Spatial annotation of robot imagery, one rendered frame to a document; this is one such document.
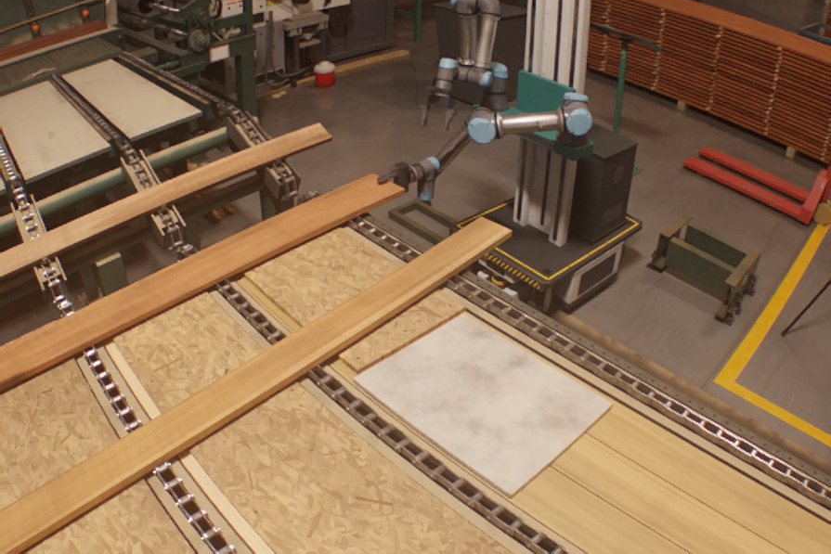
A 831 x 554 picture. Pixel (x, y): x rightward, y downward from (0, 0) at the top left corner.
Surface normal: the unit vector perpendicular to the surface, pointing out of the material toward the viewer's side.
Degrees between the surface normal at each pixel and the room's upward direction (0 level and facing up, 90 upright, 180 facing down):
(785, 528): 0
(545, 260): 0
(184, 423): 0
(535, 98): 90
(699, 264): 90
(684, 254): 90
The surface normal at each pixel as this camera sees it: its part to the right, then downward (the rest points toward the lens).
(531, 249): 0.03, -0.85
